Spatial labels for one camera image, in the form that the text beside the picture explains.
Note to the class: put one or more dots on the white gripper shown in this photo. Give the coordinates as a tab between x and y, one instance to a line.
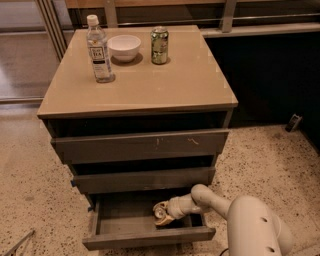
174	208

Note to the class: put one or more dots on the orange soda can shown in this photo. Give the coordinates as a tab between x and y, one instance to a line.
160	213

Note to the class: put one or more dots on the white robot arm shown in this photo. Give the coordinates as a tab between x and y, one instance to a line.
253	229

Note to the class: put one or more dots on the open bottom grey drawer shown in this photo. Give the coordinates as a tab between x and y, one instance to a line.
126	220

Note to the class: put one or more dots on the middle grey drawer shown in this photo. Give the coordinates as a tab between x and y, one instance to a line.
143	180

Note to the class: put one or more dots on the top grey drawer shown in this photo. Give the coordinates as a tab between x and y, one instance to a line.
139	146

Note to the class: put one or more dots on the grey drawer cabinet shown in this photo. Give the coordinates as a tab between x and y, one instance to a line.
187	93

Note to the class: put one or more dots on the green soda can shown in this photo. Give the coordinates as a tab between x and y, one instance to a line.
159	45

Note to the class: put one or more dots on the metal rod on floor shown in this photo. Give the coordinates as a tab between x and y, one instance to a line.
14	248

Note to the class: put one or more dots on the small black floor object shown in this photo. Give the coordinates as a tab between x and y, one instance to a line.
293	123

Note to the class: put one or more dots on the white ceramic bowl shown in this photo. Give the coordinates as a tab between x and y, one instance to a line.
124	48

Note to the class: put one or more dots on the clear tea bottle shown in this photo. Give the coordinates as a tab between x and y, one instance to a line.
98	51

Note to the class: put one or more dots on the metal railing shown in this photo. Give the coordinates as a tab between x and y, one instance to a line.
215	18

